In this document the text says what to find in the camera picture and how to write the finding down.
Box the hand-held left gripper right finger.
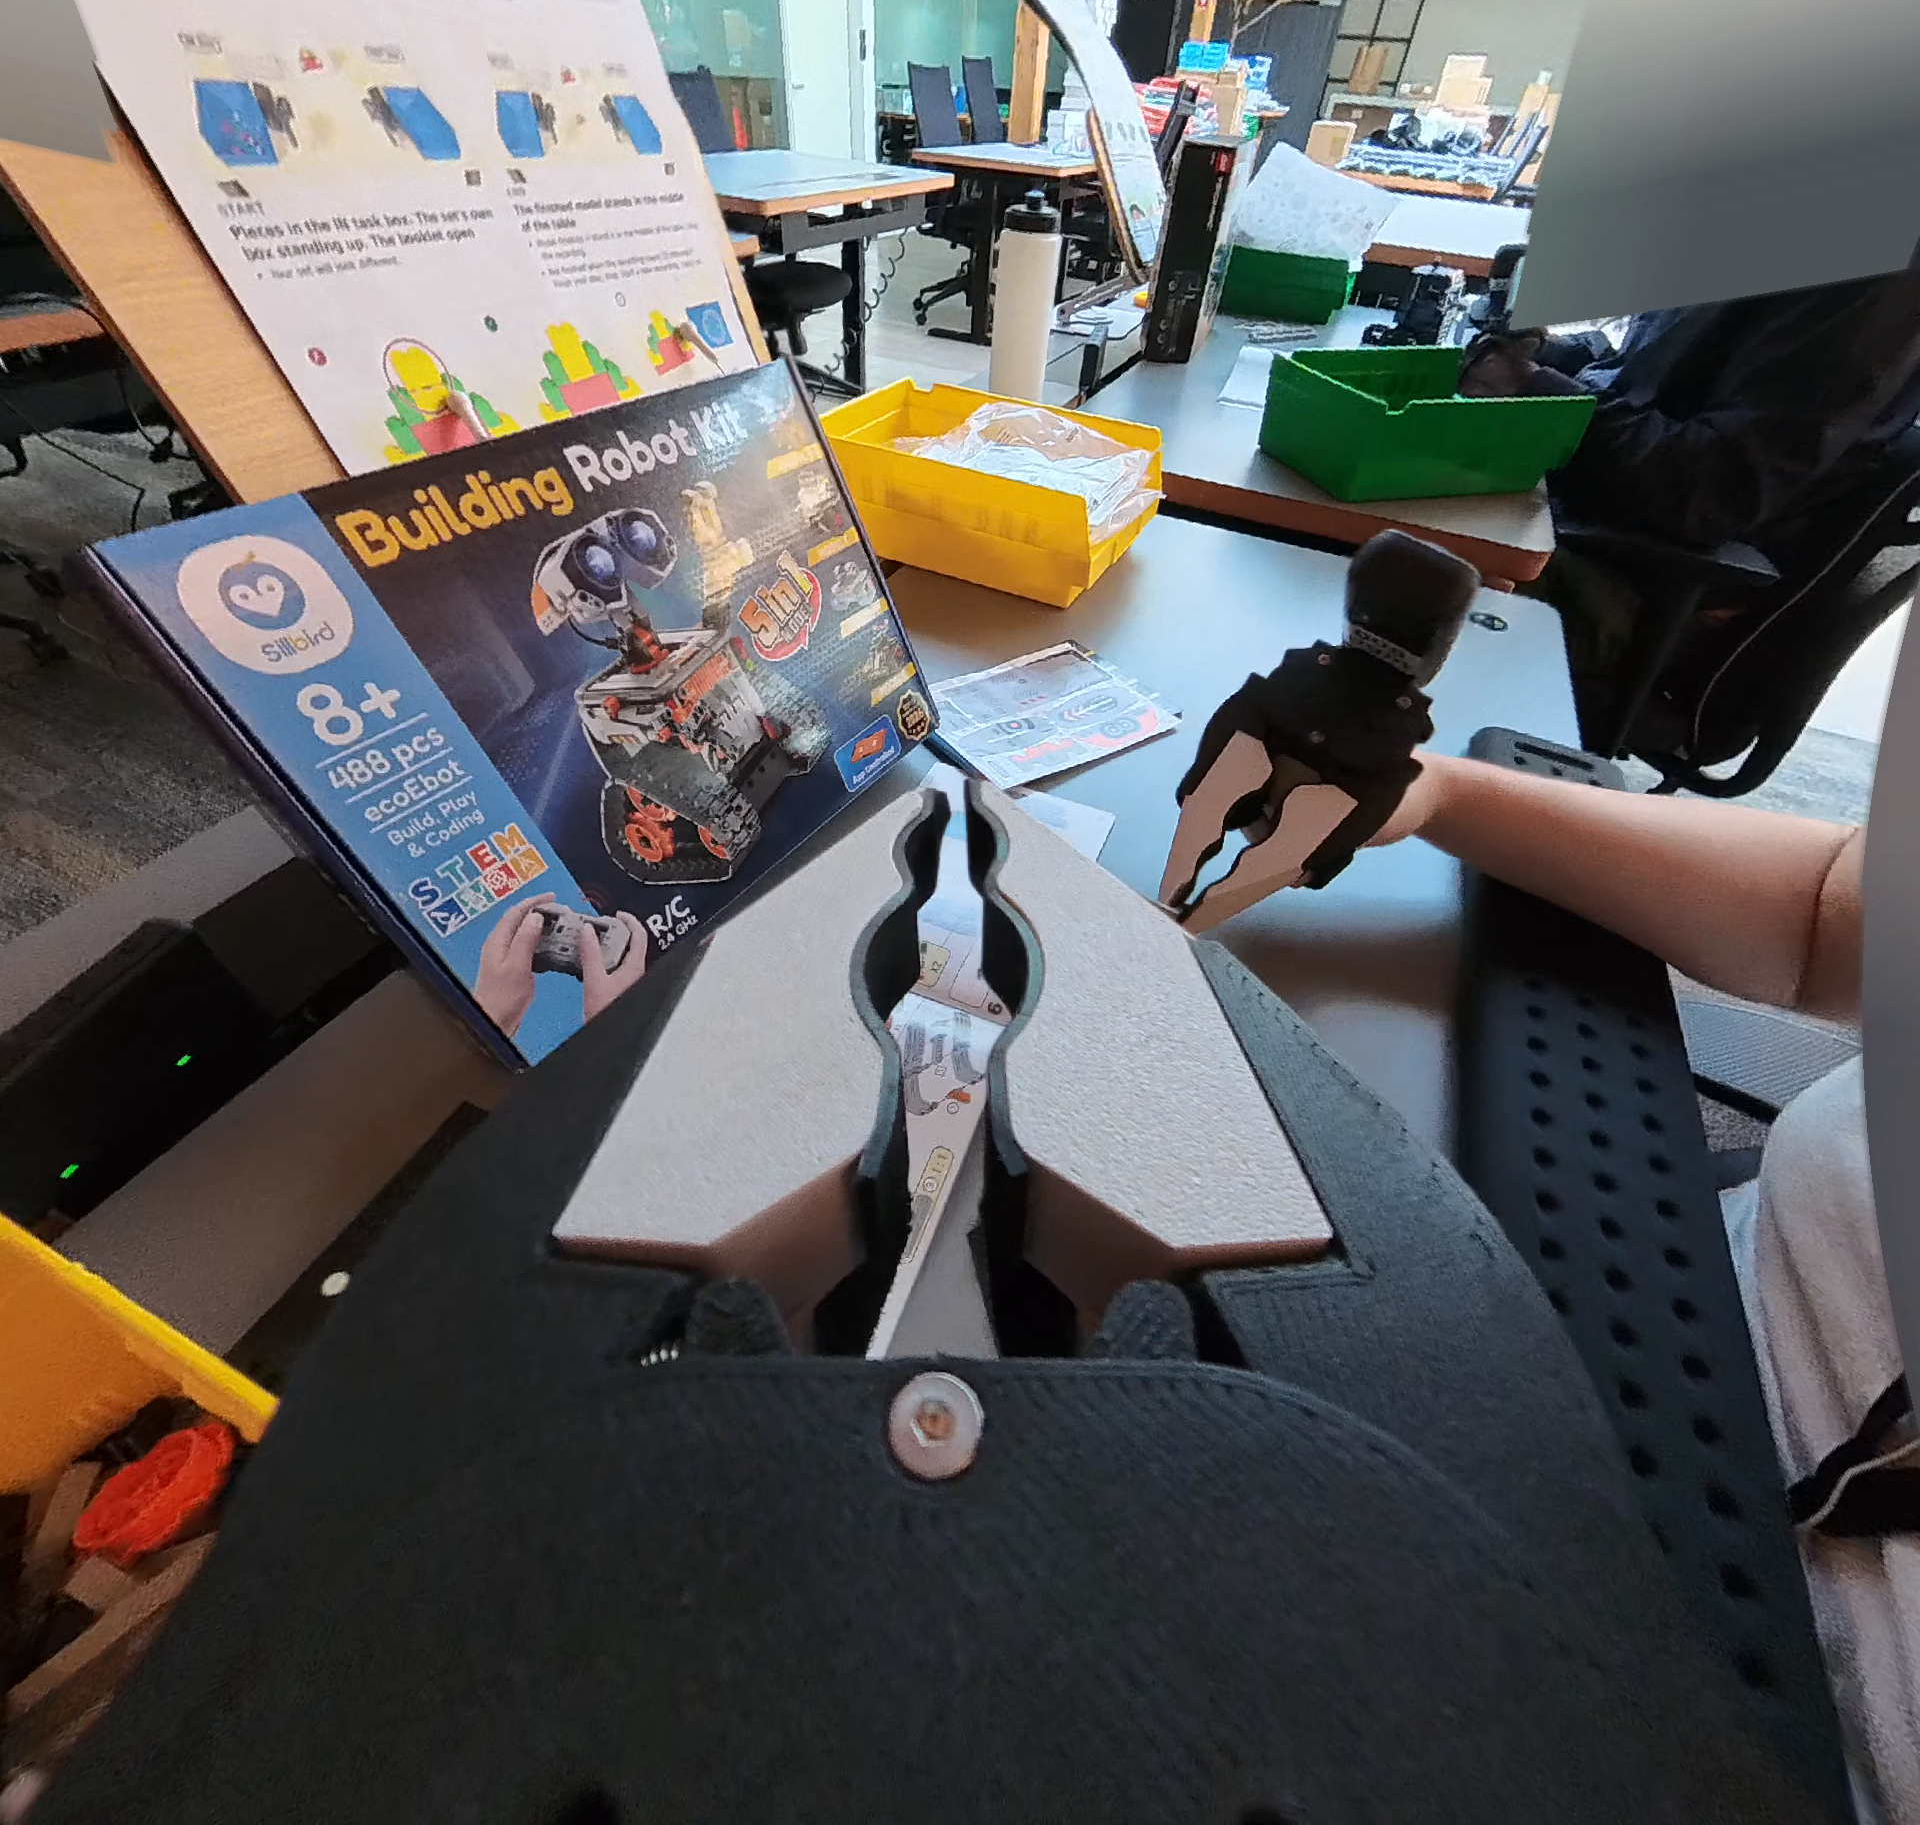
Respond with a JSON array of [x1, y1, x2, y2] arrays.
[[962, 781, 1338, 1358]]

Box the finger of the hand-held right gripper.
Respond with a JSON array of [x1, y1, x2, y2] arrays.
[[1153, 729, 1283, 915], [1182, 784, 1366, 939]]

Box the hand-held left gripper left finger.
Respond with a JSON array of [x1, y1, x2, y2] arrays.
[[553, 784, 962, 1358]]

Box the yellow plastic bin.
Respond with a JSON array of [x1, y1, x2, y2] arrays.
[[0, 1207, 281, 1825], [815, 376, 1164, 610]]

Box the person's right forearm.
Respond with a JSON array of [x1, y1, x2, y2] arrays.
[[1370, 750, 1870, 1024]]

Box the grey desk with wooden edge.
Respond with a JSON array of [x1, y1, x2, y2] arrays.
[[1078, 301, 1557, 585]]

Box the wooden office desk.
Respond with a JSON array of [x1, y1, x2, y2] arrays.
[[909, 137, 1105, 340], [705, 148, 957, 400]]

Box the printed sticker sheet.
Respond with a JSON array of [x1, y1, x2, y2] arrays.
[[931, 641, 1179, 792]]

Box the open instruction booklet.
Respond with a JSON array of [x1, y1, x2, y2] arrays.
[[870, 750, 1121, 1353]]

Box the green plastic bin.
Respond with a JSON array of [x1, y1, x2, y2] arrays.
[[1217, 246, 1359, 323], [1259, 345, 1600, 506]]

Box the clear plastic bags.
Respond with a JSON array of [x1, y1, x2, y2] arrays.
[[883, 400, 1164, 539]]

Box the blue robot kit box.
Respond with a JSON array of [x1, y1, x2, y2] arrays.
[[82, 353, 937, 1070]]

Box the tall black carton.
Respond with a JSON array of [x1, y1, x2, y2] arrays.
[[1142, 129, 1259, 364]]

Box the black mesh office chair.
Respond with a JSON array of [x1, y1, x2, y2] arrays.
[[1545, 475, 1920, 808]]

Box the white paper sheet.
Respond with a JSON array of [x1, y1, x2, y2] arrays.
[[1220, 147, 1402, 265]]

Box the white water bottle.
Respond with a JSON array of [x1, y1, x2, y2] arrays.
[[991, 191, 1060, 400]]

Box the black device with green light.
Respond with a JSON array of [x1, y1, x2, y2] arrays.
[[0, 915, 281, 1224]]

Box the curved white poster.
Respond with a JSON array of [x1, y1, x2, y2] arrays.
[[1007, 0, 1169, 275]]

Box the pile of building parts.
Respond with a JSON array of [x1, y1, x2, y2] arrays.
[[0, 1420, 240, 1767]]

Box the person's white shirt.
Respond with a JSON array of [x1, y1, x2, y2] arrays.
[[1715, 1057, 1920, 1825]]

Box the white printed instruction sheet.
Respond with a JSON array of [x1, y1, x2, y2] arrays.
[[36, 0, 767, 475]]

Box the wooden display board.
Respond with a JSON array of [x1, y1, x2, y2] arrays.
[[0, 129, 361, 508]]

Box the black lanyard strap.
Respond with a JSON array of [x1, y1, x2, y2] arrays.
[[1788, 1391, 1920, 1541]]

